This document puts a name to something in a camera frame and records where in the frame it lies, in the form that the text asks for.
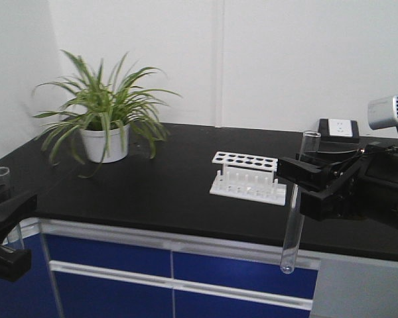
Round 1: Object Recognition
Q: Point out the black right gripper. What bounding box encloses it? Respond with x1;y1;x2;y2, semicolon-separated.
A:
277;146;398;229

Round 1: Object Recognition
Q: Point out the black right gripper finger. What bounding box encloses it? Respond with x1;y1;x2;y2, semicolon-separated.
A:
0;185;37;243

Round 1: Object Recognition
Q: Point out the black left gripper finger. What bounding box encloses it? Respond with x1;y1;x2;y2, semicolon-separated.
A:
0;244;32;282

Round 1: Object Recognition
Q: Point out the short glass test tube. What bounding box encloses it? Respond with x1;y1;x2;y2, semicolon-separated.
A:
0;167;24;249

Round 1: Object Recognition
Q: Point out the long glass test tube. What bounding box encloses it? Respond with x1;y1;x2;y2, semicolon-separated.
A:
280;131;321;274

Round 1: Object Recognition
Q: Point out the black socket box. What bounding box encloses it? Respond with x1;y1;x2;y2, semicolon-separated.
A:
318;119;360;144

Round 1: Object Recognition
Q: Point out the blue white cabinet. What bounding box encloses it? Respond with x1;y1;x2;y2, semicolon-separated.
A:
0;219;320;317

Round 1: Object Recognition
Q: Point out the white test tube rack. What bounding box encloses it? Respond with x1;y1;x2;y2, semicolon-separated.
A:
210;151;287;206

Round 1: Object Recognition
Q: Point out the white plant pot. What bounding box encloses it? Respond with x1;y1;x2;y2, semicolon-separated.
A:
80;125;129;164

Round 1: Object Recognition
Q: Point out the green spider plant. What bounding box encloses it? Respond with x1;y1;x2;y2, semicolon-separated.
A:
36;52;168;166

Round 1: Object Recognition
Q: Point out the white wall socket plate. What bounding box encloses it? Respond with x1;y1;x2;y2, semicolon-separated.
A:
328;119;353;138

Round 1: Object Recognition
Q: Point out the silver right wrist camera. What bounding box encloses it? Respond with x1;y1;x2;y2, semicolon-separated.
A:
367;95;398;130

